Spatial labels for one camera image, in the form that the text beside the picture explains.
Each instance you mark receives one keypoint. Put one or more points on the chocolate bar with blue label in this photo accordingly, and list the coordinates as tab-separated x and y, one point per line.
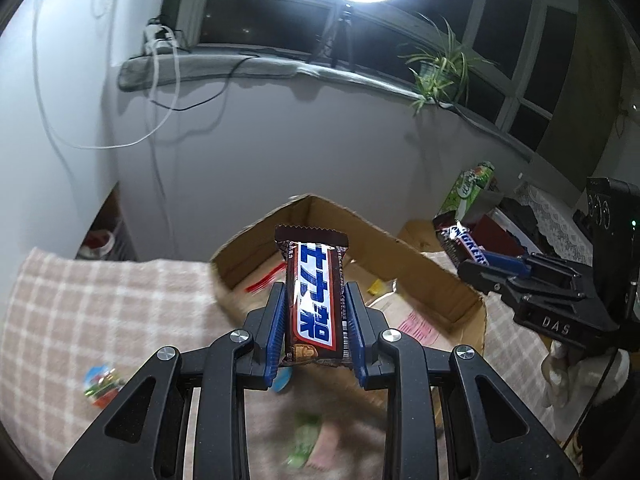
312	300

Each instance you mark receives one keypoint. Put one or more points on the brown chocolate bar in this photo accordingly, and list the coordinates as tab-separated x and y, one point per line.
462	237

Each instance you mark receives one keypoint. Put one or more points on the window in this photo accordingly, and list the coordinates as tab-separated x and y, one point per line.
260	15

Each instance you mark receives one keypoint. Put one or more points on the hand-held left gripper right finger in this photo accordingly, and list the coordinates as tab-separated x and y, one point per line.
356	340

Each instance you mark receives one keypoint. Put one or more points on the white lace cloth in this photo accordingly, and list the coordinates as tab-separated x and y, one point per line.
550	225

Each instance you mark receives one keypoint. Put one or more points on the grey window sill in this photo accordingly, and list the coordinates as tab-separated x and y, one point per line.
210	67

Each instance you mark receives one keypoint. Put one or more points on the dark red furniture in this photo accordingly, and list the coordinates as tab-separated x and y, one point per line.
500	235

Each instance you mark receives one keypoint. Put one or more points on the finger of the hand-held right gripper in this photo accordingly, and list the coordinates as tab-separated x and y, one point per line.
507	262
480	277

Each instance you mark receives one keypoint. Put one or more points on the pale blue wrapper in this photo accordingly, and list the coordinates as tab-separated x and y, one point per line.
282	381

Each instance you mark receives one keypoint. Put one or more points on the checked tablecloth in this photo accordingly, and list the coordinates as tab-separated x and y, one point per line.
100	310

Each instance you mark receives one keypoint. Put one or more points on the red and white bag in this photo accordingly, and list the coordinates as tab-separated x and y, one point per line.
97	247

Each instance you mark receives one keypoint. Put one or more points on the white power strip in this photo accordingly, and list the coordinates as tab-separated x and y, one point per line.
157	40

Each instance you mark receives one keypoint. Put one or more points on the potted spider plant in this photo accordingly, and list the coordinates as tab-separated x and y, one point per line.
440	70

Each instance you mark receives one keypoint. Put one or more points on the white crumpled cloth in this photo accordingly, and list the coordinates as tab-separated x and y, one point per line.
565	375

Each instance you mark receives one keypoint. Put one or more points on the pink snack packet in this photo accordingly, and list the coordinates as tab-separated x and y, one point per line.
327	442

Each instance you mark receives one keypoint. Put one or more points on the green carton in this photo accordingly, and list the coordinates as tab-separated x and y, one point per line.
467	192

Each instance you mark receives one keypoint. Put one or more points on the black tripod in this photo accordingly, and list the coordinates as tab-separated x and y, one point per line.
342	35

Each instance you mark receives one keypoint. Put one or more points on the small yellow candy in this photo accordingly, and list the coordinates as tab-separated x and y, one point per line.
376	287

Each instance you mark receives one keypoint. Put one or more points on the green snack packet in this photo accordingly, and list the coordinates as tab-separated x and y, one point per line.
304	437

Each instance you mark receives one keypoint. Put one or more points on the bread slice packet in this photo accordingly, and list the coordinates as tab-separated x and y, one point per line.
415	322

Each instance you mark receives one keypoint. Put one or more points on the red-ended date candy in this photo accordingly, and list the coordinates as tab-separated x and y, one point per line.
262	282

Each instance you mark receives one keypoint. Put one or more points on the cardboard box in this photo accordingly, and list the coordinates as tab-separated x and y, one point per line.
330	215

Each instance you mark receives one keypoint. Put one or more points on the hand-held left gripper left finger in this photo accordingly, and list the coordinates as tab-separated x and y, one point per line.
274	340

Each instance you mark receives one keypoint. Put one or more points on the green jelly cup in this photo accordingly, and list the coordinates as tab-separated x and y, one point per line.
102	382

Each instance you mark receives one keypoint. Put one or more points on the white cabinet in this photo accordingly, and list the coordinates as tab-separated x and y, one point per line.
60	110

